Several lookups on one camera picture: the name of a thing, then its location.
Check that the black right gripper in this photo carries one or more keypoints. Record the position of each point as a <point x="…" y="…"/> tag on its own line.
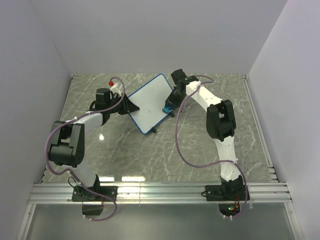
<point x="170" y="100"/>

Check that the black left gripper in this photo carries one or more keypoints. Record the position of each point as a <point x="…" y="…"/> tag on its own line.
<point x="127" y="106"/>

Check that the blue whiteboard eraser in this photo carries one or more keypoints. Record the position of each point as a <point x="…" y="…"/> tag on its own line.
<point x="167" y="109"/>

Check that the blue framed whiteboard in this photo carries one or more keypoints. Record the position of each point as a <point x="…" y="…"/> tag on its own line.
<point x="150" y="98"/>

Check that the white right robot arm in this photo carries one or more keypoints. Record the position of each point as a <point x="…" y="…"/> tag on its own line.
<point x="220" y="126"/>

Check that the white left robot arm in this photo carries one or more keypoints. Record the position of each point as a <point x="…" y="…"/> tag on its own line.
<point x="66" y="146"/>

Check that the metal wire whiteboard stand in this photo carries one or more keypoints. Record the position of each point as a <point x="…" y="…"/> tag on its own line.
<point x="154" y="128"/>

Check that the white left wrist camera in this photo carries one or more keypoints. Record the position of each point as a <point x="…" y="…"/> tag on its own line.
<point x="116" y="87"/>

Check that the aluminium mounting rail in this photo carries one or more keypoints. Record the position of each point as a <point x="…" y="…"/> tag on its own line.
<point x="157" y="193"/>

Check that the aluminium side rail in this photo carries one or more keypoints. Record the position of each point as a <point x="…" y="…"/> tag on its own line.
<point x="271" y="168"/>

